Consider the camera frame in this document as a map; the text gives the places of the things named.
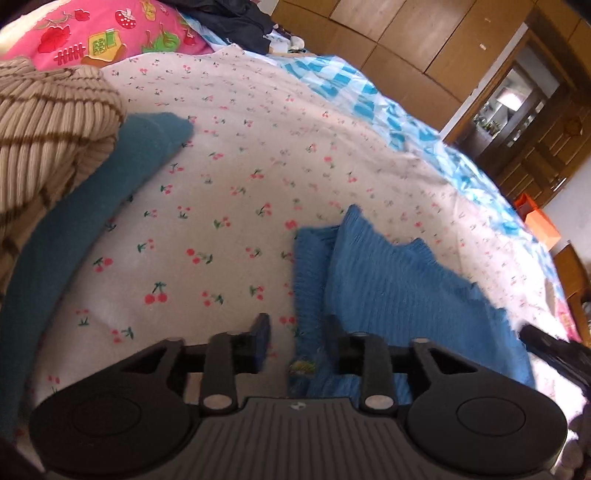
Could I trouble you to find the wooden wardrobe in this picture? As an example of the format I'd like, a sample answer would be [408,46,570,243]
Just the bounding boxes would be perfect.
[270,0,550,134]

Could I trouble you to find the orange box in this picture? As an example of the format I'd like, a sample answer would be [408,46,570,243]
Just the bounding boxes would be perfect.
[512,193,561,250]

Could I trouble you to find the wooden door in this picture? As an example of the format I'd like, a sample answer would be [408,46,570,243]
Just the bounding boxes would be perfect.
[496,69,591,210]

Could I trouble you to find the beige striped sweater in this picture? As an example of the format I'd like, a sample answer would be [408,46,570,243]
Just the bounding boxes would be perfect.
[0,58,125,287]

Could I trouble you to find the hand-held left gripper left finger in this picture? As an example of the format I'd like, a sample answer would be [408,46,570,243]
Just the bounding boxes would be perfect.
[119,313,271,413]

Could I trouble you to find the blue knit sweater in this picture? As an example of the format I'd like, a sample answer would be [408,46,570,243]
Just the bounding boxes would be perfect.
[288,204,536,398]

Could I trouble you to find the dark navy clothes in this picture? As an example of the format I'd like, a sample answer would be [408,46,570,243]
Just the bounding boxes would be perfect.
[161,0,278,55]

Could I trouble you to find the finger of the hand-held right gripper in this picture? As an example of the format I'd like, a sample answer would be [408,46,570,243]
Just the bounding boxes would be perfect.
[519,325,591,398]

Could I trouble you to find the teal blue garment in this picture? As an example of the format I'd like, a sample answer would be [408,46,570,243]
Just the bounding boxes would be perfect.
[0,112,195,444]

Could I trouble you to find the wooden nightstand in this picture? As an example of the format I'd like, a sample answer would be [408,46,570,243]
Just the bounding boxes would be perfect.
[551,242,591,347]

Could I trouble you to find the cherry print bed sheet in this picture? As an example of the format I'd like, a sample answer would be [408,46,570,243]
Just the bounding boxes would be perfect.
[14,48,578,444]

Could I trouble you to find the blue white checkered quilt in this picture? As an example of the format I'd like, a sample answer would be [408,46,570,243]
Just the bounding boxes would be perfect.
[263,46,578,333]

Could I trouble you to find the pink printed pillow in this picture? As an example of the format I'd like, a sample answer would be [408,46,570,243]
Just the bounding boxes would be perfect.
[23,0,215,71]

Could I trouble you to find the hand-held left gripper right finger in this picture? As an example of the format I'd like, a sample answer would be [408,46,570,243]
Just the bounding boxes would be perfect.
[323,314,481,413]

